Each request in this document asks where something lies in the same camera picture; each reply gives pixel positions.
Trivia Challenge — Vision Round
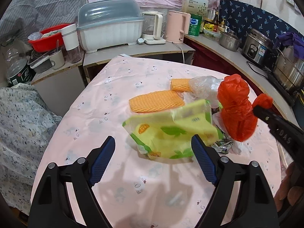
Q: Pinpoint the steel rice cooker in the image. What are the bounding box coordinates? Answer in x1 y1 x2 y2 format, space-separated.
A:
241 28 276 67

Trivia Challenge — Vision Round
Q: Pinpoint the yellow-green snack bag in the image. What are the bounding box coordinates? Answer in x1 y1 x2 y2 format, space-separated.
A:
122 99 225 163

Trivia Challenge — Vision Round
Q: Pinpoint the blue patterned cloth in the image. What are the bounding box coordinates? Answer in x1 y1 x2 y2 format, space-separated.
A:
218 0 304 50

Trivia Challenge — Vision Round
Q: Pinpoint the glass kettle white handle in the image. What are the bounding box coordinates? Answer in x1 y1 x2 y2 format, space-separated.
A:
142 11 167 45

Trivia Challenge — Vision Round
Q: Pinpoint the white blender cup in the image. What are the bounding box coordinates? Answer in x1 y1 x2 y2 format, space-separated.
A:
60 24 82 63

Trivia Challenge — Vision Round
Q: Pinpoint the pink printed tablecloth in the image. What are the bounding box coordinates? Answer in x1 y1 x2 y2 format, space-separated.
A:
30 55 283 228

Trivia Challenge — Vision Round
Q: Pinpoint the dark tin can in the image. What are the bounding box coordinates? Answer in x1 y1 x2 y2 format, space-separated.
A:
6 59 32 87

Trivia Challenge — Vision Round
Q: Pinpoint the green tin can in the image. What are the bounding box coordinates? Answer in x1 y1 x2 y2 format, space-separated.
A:
188 14 203 37

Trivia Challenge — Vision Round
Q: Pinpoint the grey striped cloth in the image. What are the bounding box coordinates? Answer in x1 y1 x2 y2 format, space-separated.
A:
0 0 87 44

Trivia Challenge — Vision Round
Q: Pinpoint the red plastic bag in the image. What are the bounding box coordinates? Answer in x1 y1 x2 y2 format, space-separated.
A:
217 74 273 143

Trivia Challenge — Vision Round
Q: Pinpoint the dark sauce bottle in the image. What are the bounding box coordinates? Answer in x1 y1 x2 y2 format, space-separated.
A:
212 11 219 32

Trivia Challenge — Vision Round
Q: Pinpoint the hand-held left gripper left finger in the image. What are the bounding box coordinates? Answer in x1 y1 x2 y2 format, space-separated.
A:
28 136 116 228

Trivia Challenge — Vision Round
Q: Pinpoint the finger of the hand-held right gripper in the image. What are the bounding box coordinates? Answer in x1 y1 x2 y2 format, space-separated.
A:
253 106 278 130

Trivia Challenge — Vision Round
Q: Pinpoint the white mug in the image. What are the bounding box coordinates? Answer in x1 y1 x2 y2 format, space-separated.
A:
49 49 66 70

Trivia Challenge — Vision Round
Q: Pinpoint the black induction cooker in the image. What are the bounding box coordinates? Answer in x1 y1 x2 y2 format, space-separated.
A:
267 72 304 107

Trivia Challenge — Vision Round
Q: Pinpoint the red plastic basin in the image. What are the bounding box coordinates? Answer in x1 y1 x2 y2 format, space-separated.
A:
28 24 74 53

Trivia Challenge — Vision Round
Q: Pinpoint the clear plastic bag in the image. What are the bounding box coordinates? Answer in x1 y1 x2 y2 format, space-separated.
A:
189 75 224 100

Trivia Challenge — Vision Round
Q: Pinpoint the glass food container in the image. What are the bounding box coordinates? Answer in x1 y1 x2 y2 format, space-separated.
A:
203 30 221 41

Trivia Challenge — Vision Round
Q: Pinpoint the black power cable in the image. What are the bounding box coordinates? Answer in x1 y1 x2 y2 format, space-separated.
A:
246 61 271 74

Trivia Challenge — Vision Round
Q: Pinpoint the white kettle cable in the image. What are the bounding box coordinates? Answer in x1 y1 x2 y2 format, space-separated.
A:
174 42 187 64

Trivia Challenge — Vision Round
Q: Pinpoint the cardboard box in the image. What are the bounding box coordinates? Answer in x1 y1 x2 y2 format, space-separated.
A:
182 0 209 17

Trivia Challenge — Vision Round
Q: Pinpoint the orange foam net sleeve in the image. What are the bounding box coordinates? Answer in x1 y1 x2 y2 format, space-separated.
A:
170 78 193 93
129 90 185 113

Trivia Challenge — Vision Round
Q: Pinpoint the floral cloth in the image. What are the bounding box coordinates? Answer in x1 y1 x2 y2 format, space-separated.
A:
0 85 63 207

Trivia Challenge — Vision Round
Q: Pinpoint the person's right hand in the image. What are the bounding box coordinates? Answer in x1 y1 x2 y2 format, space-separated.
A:
275 163 304 209

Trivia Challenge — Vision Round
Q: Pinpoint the pink electric kettle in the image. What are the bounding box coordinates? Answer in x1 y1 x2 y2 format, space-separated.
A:
165 11 192 44

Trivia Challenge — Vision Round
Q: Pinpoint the large steel pot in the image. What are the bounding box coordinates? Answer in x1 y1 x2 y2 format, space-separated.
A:
273 45 304 95

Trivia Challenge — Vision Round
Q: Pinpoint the clear plastic bottle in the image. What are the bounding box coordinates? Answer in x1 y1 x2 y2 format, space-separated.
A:
0 45 25 76

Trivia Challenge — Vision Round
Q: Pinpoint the white dish box grey lid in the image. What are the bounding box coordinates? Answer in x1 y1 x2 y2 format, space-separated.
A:
76 0 145 54

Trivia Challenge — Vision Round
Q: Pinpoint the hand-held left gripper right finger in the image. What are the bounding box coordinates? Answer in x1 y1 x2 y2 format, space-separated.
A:
191 134 279 228

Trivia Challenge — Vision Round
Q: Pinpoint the silver foil wrapper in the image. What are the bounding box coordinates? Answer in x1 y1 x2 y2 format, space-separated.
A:
213 140 235 154

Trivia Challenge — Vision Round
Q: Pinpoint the clear plastic tray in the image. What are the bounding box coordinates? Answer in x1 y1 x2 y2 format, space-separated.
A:
28 52 54 74

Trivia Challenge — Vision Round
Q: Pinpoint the purple cloth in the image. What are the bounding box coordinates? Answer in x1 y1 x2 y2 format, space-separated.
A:
275 32 304 60

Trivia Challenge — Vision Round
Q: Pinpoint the small steel pot with lid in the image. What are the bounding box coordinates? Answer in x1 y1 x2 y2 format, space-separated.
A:
218 31 241 52

